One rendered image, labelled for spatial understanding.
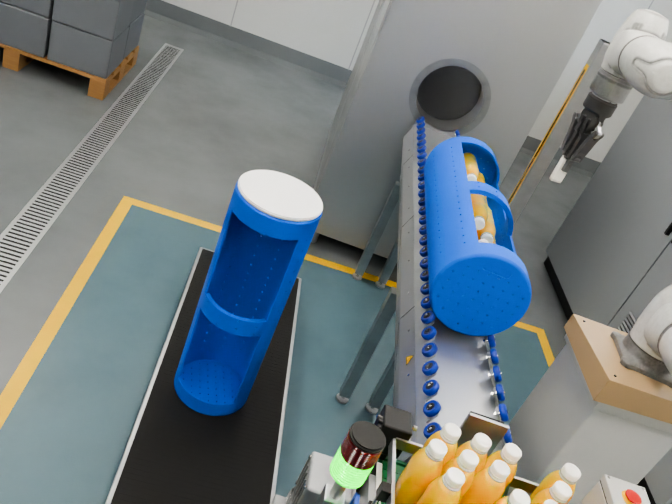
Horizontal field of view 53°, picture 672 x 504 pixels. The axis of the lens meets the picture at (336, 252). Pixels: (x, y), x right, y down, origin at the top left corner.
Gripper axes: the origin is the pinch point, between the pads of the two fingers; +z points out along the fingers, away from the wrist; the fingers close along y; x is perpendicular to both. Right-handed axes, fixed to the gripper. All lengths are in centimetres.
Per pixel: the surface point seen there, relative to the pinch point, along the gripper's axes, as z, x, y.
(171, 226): 147, 77, 167
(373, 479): 63, 37, -53
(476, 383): 59, 1, -19
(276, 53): 130, 4, 481
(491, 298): 40.9, 0.0, -2.9
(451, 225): 33.0, 9.8, 19.8
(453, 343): 58, 4, -4
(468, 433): 53, 16, -45
